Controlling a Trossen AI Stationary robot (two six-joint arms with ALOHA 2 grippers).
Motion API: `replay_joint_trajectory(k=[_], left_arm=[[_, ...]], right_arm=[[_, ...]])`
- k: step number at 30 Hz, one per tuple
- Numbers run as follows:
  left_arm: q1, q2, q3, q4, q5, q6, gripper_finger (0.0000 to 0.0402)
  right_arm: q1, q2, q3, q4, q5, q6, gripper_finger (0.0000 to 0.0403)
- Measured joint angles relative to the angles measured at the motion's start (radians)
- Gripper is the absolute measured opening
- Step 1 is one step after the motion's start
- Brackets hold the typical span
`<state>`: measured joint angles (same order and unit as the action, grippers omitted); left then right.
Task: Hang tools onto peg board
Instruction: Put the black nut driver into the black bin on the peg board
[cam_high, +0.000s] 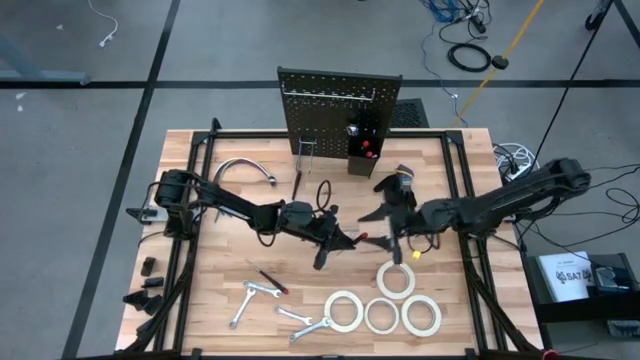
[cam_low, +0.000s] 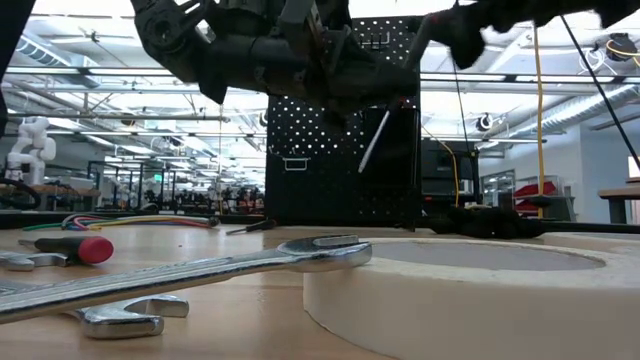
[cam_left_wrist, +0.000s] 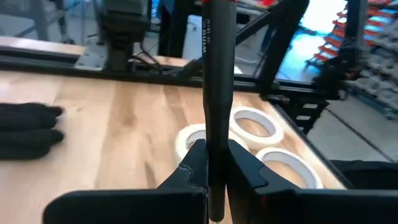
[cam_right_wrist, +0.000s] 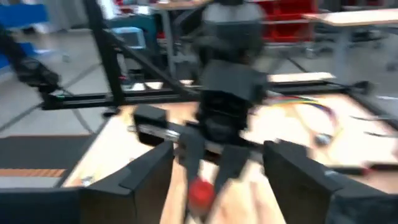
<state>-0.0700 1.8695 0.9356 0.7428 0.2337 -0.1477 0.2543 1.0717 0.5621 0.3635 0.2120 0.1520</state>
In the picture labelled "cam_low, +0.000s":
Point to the black equipment cabinet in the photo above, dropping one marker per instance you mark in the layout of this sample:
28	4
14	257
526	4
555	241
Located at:
440	170

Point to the black aluminium table frame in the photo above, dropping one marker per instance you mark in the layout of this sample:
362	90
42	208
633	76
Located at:
245	215

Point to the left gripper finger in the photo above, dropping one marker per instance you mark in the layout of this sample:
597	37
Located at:
336	110
380	80

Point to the black perforated peg board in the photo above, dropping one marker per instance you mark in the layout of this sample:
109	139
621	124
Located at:
310	130

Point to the black lumpy bundle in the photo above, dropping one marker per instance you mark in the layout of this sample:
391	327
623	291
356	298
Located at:
490	222

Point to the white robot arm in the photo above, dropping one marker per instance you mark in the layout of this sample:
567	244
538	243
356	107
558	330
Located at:
35	150

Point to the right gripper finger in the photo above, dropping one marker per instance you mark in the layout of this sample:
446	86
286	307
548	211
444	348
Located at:
465	35
422	40

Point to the wooden workbench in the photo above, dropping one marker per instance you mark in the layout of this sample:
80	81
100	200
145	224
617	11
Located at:
60	191

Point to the silver combination wrench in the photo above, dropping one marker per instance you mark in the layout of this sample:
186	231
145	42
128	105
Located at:
320	255
120	322
20	262

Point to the red storage bins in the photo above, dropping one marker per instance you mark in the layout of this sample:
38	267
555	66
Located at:
537	190

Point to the black round base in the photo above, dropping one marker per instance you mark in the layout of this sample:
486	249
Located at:
540	201

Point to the wooden side table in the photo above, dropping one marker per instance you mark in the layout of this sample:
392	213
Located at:
620	192

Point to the black screwdriver with red cap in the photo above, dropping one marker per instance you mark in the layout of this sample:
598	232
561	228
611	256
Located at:
95	250

